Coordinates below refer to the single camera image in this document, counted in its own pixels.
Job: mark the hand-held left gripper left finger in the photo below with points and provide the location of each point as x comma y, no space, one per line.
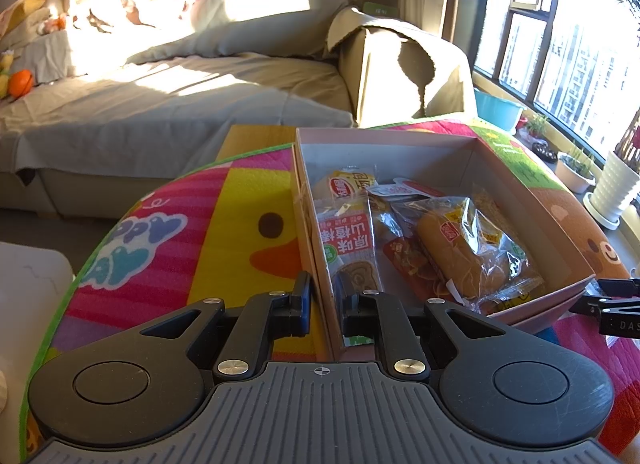
301,309

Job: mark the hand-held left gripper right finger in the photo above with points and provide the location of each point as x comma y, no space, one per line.
357,315

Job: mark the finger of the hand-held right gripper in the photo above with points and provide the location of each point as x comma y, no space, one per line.
587,306
617,287

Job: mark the red white hawthorn packet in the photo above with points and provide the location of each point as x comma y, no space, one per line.
345,244

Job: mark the red snack packet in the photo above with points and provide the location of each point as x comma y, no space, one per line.
405,259

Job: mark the brown snack packet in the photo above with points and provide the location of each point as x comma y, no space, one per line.
382,219

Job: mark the yellow bread packet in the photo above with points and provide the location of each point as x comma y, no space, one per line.
460,254

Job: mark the round cake packet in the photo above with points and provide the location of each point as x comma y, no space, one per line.
345,186

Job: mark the white red label packet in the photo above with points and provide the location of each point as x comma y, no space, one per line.
405,189

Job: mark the pink cardboard box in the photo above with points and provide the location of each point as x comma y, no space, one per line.
450,156

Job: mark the white ribbed plant pot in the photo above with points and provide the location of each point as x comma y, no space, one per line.
615,189

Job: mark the small white potted plant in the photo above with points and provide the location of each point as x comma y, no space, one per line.
572,174

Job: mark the colourful cartoon play mat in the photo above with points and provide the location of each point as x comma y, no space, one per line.
225,204

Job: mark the wooden board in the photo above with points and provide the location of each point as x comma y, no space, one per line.
255,139

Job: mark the small green plant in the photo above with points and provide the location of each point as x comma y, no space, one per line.
536,125

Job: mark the teal plastic basin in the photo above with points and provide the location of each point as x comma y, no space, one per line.
495,106

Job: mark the beige sofa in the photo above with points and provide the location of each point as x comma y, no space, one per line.
100,189

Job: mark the beige armrest cloth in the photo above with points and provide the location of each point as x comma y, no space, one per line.
380,74

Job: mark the dark framed window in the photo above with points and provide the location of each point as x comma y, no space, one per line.
545,54

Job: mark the grey bed sheet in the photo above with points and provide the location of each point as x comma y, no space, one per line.
150,109

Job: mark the grey pillow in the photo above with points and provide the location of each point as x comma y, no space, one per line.
270,29

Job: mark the green label box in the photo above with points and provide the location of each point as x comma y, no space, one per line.
380,9

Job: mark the orange ball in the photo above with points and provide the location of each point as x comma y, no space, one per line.
21,82

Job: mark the yellow plush toy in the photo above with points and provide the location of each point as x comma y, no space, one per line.
5,76

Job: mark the patterned blanket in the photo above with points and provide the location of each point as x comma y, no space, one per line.
40,9

